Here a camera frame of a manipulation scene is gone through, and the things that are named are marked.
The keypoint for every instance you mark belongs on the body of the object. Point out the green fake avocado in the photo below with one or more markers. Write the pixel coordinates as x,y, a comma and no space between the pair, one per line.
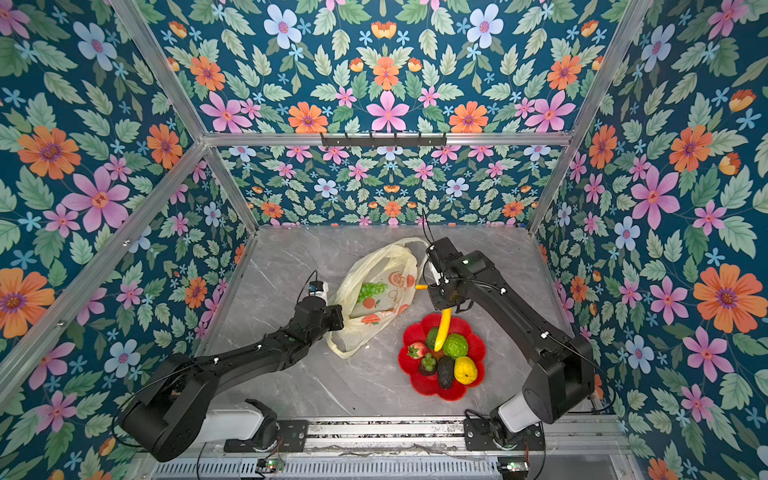
431,338

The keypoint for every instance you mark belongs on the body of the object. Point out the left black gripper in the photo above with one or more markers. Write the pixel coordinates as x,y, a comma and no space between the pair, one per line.
335,311

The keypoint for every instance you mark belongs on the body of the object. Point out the dark fake mangosteen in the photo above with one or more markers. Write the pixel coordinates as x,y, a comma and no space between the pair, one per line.
428,365

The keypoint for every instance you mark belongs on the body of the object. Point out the white vent grille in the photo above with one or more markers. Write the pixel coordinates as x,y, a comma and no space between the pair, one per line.
330,468

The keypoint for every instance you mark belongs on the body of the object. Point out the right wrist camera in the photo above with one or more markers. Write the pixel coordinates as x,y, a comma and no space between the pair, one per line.
442,254

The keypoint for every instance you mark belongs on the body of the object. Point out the green fake grapes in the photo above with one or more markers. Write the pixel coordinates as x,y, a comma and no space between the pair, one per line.
370,290

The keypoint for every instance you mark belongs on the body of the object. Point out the red flower-shaped plastic plate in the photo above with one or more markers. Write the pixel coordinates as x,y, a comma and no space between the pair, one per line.
428,386

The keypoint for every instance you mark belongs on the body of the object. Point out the red fake strawberry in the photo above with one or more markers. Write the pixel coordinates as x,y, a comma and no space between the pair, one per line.
417,350

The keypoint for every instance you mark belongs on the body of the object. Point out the dark purple fake avocado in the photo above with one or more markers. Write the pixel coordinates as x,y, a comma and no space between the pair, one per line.
445,372

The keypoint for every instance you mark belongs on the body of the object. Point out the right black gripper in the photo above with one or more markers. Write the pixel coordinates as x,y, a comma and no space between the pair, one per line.
436,299

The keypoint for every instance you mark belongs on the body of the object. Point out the yellow fake banana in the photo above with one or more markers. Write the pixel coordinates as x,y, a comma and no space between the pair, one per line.
441,319

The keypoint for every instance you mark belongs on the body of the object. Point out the green fake lime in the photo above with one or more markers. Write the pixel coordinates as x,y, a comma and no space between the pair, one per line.
455,346

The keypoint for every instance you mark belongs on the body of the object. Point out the aluminium front rail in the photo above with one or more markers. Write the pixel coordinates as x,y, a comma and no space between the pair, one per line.
575,434

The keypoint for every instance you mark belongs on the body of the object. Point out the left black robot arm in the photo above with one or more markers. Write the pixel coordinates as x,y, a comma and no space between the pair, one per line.
172,412

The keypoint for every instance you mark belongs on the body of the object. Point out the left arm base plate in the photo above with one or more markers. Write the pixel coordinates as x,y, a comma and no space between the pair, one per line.
276,435

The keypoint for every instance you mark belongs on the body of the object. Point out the black hook rail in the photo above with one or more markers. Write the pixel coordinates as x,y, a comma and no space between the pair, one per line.
371,140

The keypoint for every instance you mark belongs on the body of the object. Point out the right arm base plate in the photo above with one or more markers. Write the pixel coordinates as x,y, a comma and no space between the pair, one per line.
481,434

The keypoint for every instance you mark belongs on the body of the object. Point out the yellow fake lemon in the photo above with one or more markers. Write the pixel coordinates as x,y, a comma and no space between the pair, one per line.
465,370

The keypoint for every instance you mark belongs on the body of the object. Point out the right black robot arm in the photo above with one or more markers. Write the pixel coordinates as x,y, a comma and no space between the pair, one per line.
562,371

